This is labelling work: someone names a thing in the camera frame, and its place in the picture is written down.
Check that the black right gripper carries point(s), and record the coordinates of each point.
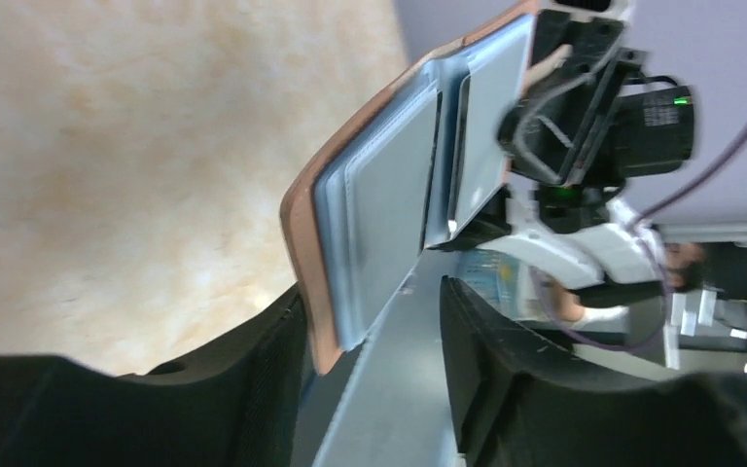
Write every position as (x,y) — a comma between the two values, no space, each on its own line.
(554,133)

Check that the brown leather card holder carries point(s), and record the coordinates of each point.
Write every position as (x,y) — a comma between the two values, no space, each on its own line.
(405,172)

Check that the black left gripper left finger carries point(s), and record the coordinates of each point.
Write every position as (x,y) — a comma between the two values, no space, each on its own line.
(232,402)

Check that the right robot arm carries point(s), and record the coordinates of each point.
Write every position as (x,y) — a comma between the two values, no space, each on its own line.
(586,236)

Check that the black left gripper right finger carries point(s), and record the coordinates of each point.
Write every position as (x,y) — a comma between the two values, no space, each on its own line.
(517,399)

